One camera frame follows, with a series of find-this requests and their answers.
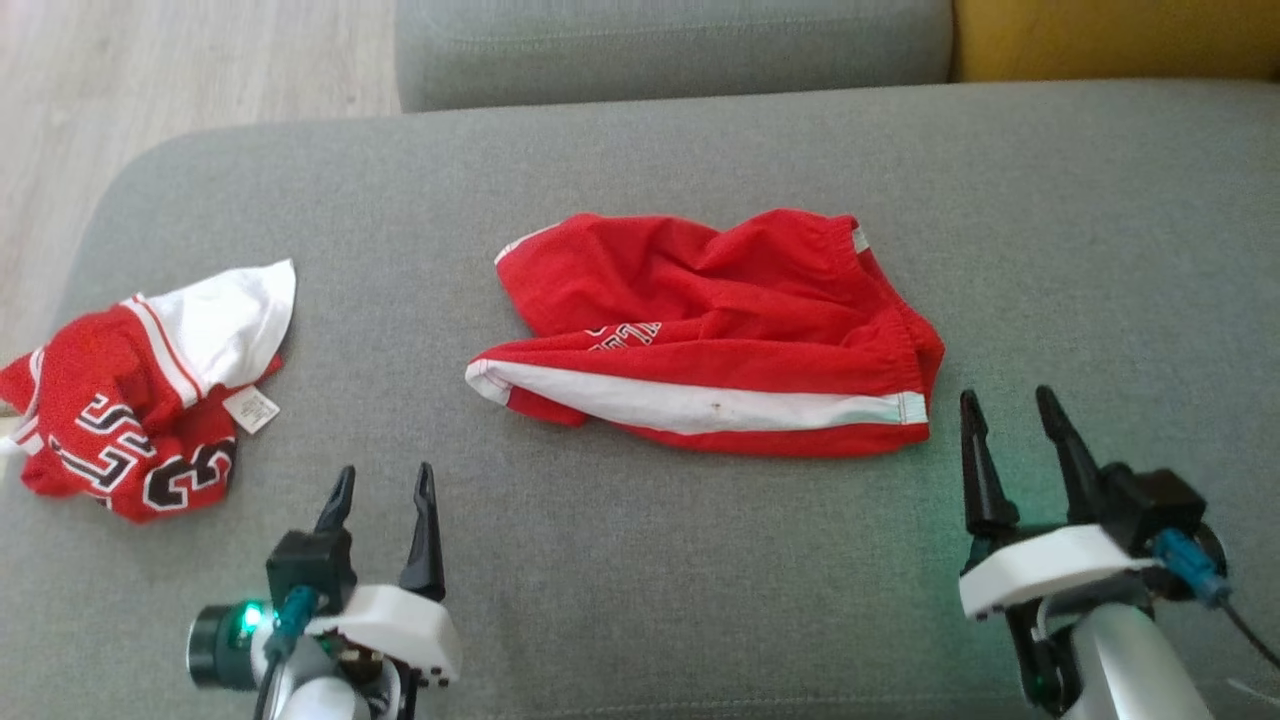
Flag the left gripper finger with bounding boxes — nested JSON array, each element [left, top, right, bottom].
[[399, 462, 447, 603], [315, 466, 357, 534]]

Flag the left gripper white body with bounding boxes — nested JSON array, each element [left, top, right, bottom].
[[187, 588, 463, 719]]

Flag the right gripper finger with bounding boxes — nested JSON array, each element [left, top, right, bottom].
[[1035, 385, 1106, 526], [958, 390, 1021, 541]]

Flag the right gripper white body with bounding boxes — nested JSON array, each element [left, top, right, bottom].
[[958, 525, 1166, 716]]

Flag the red basketball jersey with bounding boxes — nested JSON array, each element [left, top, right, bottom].
[[0, 260, 298, 524]]

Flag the red shorts with white stripe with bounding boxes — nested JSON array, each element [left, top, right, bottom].
[[465, 208, 946, 459]]

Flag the large grey sofa seat cushion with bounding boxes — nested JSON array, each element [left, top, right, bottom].
[[0, 80, 1280, 720]]

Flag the wide yellow sofa back cushion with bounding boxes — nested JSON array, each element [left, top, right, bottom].
[[950, 0, 1280, 84]]

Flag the left cable with blue connector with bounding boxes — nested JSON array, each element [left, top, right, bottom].
[[255, 585, 321, 720]]

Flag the cable with blue connector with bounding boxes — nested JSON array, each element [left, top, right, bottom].
[[1155, 530, 1280, 673], [255, 585, 321, 720]]

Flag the right cable with blue connector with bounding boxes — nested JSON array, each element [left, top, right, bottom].
[[1155, 530, 1280, 673]]

